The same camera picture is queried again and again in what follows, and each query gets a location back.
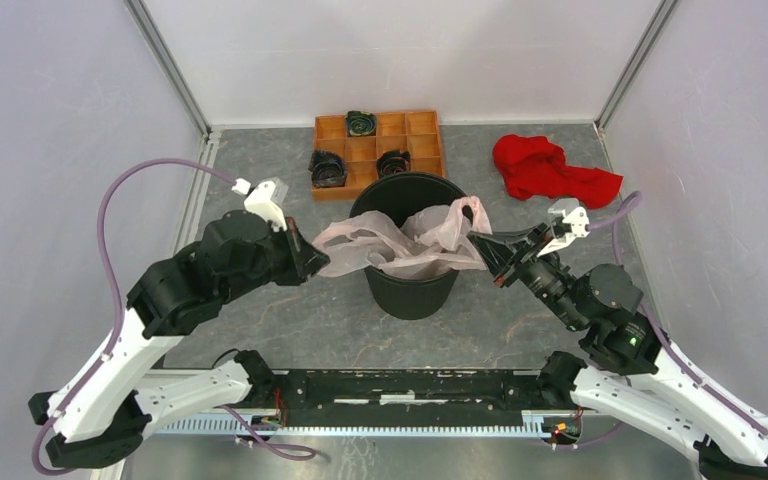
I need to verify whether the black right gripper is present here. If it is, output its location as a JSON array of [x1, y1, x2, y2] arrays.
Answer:
[[463, 221, 586, 330]]

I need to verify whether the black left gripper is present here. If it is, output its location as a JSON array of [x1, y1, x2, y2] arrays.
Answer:
[[223, 215, 332, 304]]

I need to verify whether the pink plastic trash bag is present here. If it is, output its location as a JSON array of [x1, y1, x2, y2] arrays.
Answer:
[[313, 196, 492, 280]]

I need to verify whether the black plastic trash bin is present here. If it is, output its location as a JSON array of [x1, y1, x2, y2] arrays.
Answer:
[[349, 172, 465, 320]]

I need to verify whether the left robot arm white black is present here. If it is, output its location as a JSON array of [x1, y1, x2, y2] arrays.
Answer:
[[28, 210, 329, 476]]

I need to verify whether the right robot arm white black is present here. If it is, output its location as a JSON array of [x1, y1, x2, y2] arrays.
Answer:
[[468, 221, 768, 479]]

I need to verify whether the red cloth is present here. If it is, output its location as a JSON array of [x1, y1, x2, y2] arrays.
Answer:
[[492, 134, 623, 209]]

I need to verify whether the rolled dark belt left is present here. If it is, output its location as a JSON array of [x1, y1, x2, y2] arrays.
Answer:
[[308, 150, 348, 189]]

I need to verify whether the rolled black belt orange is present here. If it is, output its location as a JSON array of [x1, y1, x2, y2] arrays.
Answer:
[[376, 149, 411, 178]]

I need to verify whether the orange wooden compartment tray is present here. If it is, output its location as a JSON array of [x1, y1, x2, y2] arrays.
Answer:
[[311, 110, 446, 201]]

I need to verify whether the rolled dark belt green yellow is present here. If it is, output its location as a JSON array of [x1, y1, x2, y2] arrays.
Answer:
[[345, 110, 378, 137]]

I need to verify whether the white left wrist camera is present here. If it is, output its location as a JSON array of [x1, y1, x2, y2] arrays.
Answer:
[[231, 178, 288, 231]]

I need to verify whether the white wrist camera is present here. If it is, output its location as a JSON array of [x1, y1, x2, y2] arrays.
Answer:
[[537, 198, 590, 257], [231, 178, 288, 231]]

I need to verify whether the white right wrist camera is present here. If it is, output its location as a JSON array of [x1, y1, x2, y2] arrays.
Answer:
[[537, 198, 590, 257]]

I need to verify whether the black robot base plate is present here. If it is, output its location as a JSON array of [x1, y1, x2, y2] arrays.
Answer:
[[211, 349, 605, 429]]

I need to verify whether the slotted white cable duct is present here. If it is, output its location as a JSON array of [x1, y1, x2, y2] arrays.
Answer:
[[158, 412, 569, 440]]

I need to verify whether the aluminium frame post left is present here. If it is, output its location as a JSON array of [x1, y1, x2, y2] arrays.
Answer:
[[124, 0, 212, 138]]

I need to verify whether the aluminium frame post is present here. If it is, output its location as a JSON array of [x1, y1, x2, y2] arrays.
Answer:
[[124, 0, 212, 138], [594, 0, 680, 132]]

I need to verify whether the aluminium frame post right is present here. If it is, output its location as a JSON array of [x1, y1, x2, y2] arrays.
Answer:
[[594, 0, 680, 132]]

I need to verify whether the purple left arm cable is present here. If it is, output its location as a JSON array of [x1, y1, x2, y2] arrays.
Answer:
[[31, 157, 319, 477]]

